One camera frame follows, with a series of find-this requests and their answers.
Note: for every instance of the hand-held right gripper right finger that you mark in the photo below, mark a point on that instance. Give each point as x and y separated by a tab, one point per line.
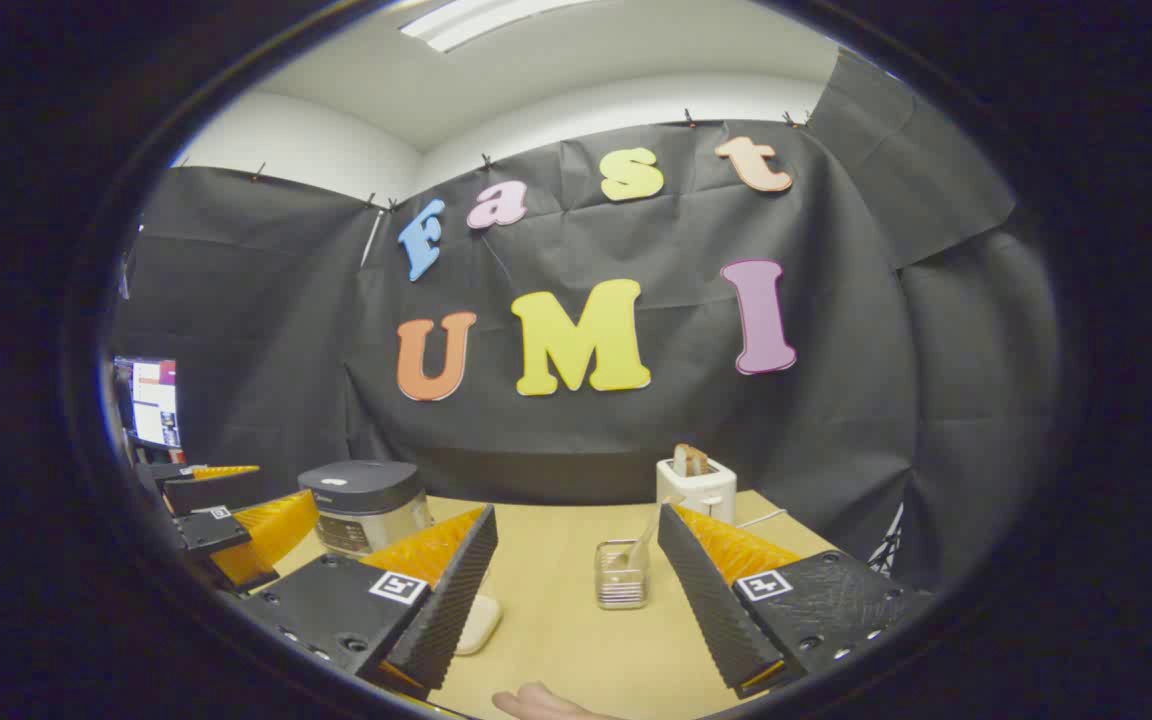
711	600

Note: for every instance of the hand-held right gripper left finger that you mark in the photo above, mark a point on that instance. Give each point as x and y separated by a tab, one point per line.
456	590

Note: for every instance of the wooden spoon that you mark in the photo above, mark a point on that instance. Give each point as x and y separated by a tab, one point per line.
648	535

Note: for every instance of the computer monitor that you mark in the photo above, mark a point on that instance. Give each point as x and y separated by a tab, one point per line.
151	400

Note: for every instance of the pale rice dish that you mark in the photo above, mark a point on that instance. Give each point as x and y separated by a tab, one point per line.
479	625

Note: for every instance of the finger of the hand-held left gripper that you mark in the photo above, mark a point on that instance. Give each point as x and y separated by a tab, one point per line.
221	492
211	530

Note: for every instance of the white toaster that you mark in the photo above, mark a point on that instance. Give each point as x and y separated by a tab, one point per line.
701	492

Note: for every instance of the toast bread slice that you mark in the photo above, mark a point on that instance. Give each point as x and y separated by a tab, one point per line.
682	462
700	462

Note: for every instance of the silver black rice cooker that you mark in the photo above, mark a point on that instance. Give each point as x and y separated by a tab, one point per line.
366	500

